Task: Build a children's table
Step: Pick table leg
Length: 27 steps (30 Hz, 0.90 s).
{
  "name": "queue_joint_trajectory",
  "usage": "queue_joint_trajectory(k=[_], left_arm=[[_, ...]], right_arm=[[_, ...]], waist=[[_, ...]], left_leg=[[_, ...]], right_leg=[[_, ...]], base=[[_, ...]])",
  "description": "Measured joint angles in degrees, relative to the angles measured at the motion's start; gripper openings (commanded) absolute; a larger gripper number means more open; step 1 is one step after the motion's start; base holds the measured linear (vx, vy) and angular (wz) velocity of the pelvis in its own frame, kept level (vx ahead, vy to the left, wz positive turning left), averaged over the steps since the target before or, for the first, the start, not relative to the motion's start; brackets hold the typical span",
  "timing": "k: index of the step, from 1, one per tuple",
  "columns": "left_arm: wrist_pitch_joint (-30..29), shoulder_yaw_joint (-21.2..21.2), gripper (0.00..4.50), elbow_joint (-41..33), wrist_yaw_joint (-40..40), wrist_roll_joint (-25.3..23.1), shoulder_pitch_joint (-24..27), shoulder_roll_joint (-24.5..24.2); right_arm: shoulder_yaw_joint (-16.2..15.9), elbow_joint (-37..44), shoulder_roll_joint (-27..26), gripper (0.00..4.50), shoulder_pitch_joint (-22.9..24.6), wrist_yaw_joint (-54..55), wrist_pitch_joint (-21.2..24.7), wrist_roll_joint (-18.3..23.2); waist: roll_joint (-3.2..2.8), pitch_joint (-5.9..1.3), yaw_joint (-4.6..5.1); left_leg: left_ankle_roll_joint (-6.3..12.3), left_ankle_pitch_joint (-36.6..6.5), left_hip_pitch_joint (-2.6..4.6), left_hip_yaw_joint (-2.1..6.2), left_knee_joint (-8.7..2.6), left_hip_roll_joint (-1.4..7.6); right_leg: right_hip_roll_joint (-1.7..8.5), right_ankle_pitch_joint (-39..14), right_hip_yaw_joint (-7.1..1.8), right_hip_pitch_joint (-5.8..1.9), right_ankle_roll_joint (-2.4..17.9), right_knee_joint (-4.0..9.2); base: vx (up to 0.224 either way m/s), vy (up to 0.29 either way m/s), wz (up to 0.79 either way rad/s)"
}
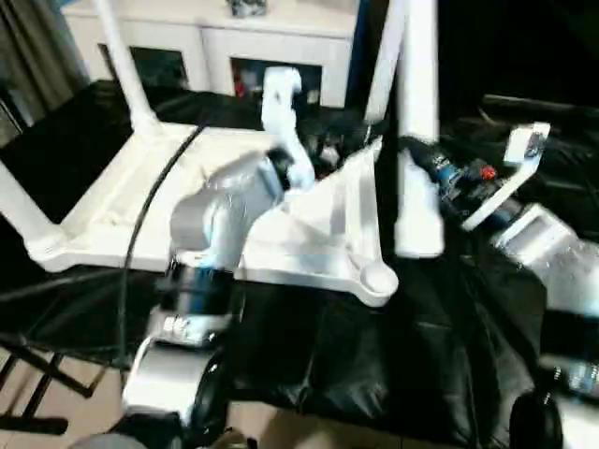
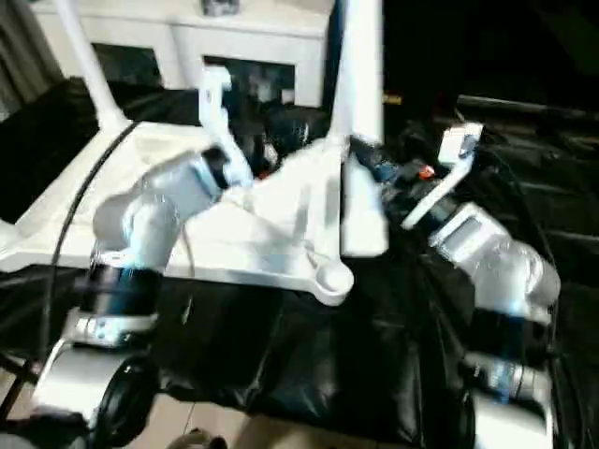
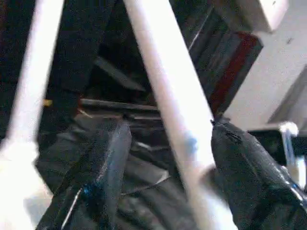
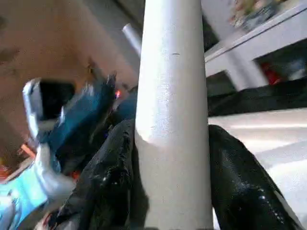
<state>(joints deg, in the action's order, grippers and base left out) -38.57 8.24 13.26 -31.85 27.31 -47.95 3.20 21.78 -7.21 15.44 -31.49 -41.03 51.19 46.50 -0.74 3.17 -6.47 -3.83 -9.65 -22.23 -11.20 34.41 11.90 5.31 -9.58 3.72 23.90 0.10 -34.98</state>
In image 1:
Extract white plastic table leg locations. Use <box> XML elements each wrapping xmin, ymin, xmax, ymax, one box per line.
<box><xmin>391</xmin><ymin>0</ymin><xmax>446</xmax><ymax>258</ymax></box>
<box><xmin>362</xmin><ymin>0</ymin><xmax>408</xmax><ymax>130</ymax></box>
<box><xmin>93</xmin><ymin>0</ymin><xmax>163</xmax><ymax>141</ymax></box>
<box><xmin>0</xmin><ymin>161</ymin><xmax>66</xmax><ymax>263</ymax></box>

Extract white plastic table top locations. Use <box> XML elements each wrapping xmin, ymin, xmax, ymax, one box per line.
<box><xmin>25</xmin><ymin>119</ymin><xmax>400</xmax><ymax>310</ymax></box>

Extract long black bar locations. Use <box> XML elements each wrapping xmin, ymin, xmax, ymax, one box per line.
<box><xmin>481</xmin><ymin>93</ymin><xmax>599</xmax><ymax>116</ymax></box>

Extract white glass-door cabinet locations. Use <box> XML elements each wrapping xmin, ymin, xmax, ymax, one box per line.
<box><xmin>60</xmin><ymin>0</ymin><xmax>357</xmax><ymax>109</ymax></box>

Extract dark objects on cabinet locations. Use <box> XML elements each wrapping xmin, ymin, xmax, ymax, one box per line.
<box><xmin>226</xmin><ymin>0</ymin><xmax>269</xmax><ymax>18</ymax></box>

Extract grey robot left foot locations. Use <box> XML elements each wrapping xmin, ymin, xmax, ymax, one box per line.
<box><xmin>205</xmin><ymin>425</ymin><xmax>258</xmax><ymax>449</ymax></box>

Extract grey curtain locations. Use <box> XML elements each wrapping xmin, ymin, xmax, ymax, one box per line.
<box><xmin>0</xmin><ymin>0</ymin><xmax>90</xmax><ymax>137</ymax></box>

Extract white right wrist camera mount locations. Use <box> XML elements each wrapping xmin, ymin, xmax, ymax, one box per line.
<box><xmin>460</xmin><ymin>121</ymin><xmax>552</xmax><ymax>233</ymax></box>

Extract black left wrist camera cable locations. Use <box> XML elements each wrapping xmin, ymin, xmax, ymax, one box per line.
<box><xmin>119</xmin><ymin>123</ymin><xmax>207</xmax><ymax>370</ymax></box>

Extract dark folding stand frame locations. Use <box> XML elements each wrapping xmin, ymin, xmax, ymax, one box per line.
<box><xmin>0</xmin><ymin>326</ymin><xmax>107</xmax><ymax>436</ymax></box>

